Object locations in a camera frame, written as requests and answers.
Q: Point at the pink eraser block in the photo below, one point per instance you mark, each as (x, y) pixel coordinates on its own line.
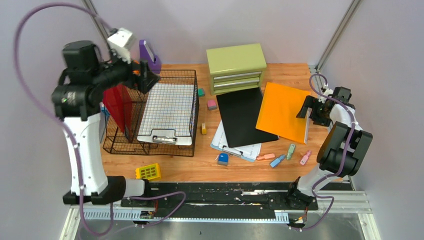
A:
(211, 105)

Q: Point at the yellow grid box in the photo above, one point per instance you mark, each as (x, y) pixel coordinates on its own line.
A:
(150, 172)

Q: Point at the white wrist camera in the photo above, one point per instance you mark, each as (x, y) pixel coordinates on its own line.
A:
(122, 41)
(327, 93)

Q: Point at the orange folder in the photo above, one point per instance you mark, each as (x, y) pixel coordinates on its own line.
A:
(278, 113)

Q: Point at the green highlighter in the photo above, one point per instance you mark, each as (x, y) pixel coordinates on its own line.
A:
(290, 151)

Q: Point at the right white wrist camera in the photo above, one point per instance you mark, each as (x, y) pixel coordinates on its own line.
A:
(327, 93)

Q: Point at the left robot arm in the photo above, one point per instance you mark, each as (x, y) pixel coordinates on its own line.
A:
(76, 101)

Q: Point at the orange highlighter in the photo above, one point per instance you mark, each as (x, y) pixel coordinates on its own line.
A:
(268, 156)

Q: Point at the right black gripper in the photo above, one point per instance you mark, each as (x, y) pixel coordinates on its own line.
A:
(310, 102)

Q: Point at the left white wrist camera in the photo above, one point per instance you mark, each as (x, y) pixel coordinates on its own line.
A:
(122, 41)

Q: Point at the white grid clipboard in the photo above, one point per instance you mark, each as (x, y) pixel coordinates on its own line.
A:
(168, 115)

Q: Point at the blue stamp block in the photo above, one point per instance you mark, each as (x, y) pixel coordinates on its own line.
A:
(223, 159)

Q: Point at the green drawer cabinet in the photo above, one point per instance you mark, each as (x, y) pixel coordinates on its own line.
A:
(235, 68)

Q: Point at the yellow eraser block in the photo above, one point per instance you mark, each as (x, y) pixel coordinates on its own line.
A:
(203, 129)

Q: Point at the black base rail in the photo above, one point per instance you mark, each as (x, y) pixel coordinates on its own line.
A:
(226, 200)

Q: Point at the blue clipboard with papers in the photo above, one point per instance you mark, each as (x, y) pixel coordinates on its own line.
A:
(247, 152)

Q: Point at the black wire basket organizer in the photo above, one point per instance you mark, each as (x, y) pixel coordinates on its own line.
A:
(115, 141)

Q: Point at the green eraser block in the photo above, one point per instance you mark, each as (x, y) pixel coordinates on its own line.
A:
(201, 92)

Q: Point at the black folder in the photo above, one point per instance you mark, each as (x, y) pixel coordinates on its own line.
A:
(239, 111)

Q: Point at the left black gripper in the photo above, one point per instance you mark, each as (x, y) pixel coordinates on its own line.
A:
(147, 78)

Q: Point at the red folder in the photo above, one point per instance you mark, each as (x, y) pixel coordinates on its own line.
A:
(119, 105)

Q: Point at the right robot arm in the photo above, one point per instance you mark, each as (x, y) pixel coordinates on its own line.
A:
(341, 153)

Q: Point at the blue highlighter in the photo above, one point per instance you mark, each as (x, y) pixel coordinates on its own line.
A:
(274, 163)

